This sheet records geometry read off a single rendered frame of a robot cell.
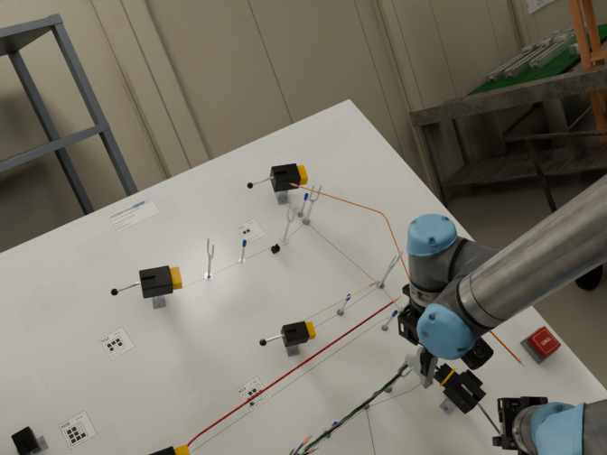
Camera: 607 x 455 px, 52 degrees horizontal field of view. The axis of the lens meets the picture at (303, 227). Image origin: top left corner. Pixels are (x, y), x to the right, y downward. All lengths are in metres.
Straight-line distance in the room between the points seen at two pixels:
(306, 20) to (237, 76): 0.91
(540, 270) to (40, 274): 0.94
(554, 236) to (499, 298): 0.11
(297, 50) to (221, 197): 3.49
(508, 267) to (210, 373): 0.64
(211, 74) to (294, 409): 3.21
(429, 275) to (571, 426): 0.51
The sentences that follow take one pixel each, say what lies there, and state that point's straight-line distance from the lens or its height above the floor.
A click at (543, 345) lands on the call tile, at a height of 1.10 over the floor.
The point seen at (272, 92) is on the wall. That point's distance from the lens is 4.51.
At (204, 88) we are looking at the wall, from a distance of 4.12.
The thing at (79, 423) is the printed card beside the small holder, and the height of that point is 1.36.
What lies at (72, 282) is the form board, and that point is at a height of 1.56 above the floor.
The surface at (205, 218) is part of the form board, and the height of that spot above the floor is 1.55.
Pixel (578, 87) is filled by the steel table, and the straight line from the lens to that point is 4.97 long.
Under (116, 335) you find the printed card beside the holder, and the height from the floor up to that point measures 1.45.
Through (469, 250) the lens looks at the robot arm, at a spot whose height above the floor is 1.47.
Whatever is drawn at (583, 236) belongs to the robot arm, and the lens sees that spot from 0.71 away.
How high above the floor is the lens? 1.83
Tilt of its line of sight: 16 degrees down
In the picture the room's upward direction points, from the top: 21 degrees counter-clockwise
